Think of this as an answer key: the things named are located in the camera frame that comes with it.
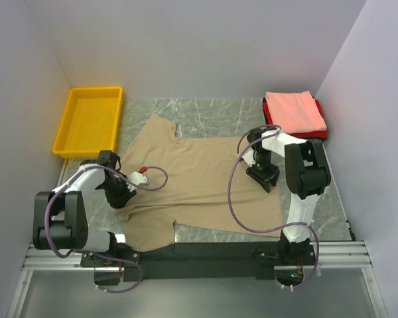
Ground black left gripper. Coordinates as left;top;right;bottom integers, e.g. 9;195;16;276
99;174;137;209

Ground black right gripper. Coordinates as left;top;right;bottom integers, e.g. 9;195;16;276
246;150;281;193

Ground beige t-shirt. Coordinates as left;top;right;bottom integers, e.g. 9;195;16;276
115;115;283;252

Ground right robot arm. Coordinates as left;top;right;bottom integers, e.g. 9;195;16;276
242;127;331;264

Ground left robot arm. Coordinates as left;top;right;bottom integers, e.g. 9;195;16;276
33;150;145;266

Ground folded red t-shirt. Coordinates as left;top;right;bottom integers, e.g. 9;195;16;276
262;97;328;140

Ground folded pink t-shirt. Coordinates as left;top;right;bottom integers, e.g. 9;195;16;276
265;91;327;134

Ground yellow plastic bin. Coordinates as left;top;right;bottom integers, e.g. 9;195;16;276
52;87;123;158

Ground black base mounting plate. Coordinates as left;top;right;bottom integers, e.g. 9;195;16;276
80;241;317;285

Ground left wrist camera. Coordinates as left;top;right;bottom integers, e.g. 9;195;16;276
127;171;150;191

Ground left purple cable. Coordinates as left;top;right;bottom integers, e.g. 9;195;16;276
43;164;168;294

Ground purple cable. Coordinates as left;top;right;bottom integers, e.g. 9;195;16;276
226;125;320;291
43;164;168;294

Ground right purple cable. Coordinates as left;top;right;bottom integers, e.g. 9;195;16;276
226;125;320;291

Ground aluminium rail frame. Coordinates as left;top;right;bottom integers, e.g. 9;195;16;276
7;241;387;317

